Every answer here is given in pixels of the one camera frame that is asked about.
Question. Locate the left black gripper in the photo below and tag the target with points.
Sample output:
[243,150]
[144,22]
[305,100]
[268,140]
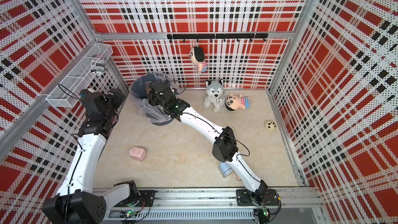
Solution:
[118,101]

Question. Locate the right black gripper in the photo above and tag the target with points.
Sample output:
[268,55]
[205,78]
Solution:
[151,97]

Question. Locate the grey bin with plastic liner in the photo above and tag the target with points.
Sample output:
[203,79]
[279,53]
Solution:
[139,95]

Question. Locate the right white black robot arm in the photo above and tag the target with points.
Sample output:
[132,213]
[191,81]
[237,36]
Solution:
[224,143]

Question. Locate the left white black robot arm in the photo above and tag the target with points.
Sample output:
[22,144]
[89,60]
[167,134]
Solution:
[74,202]

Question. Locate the blue sharpener front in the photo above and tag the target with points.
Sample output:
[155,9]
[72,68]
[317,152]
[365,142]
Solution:
[225,170]

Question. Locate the black white can in basket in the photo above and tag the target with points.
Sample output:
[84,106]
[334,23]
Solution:
[97,65]

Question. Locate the hanging cartoon boy doll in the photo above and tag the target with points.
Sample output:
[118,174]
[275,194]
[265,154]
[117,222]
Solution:
[197,57]

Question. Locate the husky plush toy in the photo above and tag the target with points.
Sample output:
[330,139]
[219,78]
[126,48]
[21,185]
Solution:
[214,95]

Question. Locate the lying cartoon boy doll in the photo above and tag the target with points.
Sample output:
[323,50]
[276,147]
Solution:
[236,102]

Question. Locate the cream panda face ball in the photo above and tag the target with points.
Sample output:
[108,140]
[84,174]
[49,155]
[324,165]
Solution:
[270,125]

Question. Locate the left green circuit board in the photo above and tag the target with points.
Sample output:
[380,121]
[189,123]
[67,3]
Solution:
[128,214]

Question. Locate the green circuit board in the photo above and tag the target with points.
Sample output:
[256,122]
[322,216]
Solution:
[128,214]
[261,216]

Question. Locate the right green circuit board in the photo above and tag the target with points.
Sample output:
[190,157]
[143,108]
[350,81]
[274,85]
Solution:
[261,216]

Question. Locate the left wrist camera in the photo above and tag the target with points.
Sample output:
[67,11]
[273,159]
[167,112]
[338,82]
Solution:
[85,92]

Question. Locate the white wire wall basket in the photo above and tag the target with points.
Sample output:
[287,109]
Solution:
[66,93]

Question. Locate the black wall hook rail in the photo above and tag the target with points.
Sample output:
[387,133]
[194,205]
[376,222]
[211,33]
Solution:
[222,36]

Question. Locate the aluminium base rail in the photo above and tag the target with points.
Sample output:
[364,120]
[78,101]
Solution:
[299,205]

